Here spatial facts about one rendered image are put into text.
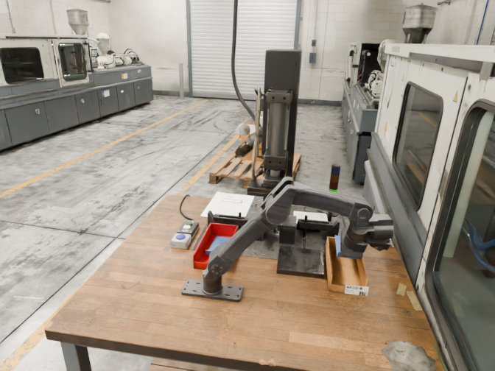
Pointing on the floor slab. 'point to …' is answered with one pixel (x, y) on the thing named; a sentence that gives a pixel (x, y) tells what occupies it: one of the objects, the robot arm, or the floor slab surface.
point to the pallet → (242, 168)
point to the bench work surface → (233, 310)
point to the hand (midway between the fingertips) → (347, 254)
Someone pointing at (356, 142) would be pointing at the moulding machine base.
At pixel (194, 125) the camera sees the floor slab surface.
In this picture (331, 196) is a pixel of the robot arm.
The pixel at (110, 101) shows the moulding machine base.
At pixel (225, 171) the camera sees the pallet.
